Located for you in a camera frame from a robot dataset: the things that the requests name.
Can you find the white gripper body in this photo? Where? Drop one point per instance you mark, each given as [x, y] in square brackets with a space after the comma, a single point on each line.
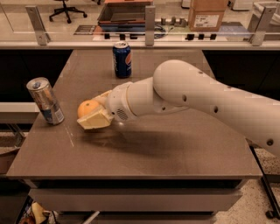
[117, 101]

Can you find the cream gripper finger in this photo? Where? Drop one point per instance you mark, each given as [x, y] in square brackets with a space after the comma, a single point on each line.
[101, 118]
[102, 97]

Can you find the orange fruit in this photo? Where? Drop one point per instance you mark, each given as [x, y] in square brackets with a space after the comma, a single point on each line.
[87, 107]

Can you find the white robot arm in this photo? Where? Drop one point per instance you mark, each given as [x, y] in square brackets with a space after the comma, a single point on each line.
[177, 85]

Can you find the blue pepsi can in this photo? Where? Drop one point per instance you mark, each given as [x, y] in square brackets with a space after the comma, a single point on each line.
[122, 59]

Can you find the silver redbull can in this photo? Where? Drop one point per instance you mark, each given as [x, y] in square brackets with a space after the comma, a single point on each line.
[42, 93]

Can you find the grey table drawer unit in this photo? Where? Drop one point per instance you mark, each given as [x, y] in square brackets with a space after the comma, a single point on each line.
[140, 205]

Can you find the grey metal tray box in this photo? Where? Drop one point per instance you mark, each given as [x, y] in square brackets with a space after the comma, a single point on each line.
[123, 11]

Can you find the black office chair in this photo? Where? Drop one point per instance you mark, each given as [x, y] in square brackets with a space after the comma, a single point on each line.
[65, 9]

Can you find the yellow item under table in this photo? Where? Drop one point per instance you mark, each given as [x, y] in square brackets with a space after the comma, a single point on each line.
[39, 213]

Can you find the cardboard box with label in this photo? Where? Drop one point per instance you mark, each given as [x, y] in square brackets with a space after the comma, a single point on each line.
[206, 15]

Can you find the left metal glass post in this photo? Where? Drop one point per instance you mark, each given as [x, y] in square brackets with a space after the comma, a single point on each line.
[37, 25]

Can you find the metal glass post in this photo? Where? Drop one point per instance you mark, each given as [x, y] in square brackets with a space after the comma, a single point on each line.
[37, 25]
[149, 24]
[258, 36]

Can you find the middle metal glass post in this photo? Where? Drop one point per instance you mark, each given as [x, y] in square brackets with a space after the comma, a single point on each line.
[149, 24]

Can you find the right metal glass post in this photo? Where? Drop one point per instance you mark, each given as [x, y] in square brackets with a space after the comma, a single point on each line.
[258, 36]

